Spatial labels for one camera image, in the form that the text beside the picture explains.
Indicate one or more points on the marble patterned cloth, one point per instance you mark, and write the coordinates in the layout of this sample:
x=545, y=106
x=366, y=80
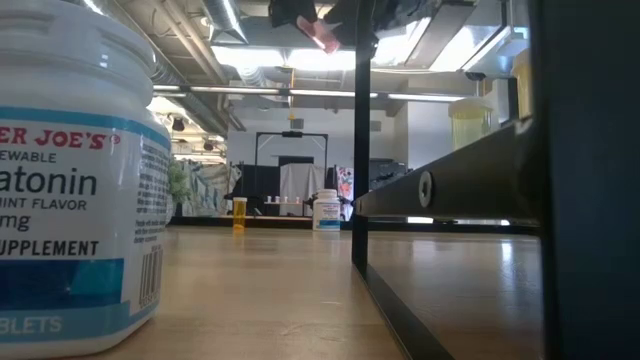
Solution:
x=210, y=187

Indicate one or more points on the silver ventilation duct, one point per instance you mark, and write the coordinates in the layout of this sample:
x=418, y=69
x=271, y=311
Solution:
x=200, y=107

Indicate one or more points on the green succulent in white pot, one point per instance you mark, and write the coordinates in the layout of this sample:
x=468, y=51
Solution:
x=179, y=182

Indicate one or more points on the orange pill vial white cap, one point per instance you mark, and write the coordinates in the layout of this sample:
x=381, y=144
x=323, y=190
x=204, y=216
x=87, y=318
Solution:
x=239, y=215

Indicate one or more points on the floral patterned panel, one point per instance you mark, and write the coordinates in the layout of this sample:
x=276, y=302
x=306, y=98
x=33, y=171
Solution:
x=345, y=187

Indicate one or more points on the wooden shelf black frame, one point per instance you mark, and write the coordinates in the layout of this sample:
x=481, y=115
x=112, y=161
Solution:
x=475, y=185

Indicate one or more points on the white Trader Joe's melatonin bottle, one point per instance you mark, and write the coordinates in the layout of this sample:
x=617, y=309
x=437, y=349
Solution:
x=75, y=200

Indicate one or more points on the white bottle blue label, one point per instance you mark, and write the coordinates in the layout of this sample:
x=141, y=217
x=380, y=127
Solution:
x=326, y=212

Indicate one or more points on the black ceiling spotlight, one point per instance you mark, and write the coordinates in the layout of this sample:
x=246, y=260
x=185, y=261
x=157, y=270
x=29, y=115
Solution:
x=178, y=124
x=208, y=145

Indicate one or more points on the linear ceiling light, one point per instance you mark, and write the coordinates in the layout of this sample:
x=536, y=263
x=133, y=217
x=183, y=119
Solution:
x=325, y=93

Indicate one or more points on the yellow pill vial white cap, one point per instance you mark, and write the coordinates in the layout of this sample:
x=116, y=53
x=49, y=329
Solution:
x=470, y=127

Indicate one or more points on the black rig frame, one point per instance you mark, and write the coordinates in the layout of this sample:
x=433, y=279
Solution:
x=256, y=150

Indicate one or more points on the pink pill vial white cap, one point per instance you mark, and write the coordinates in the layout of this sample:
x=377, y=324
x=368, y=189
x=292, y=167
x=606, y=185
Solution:
x=320, y=36

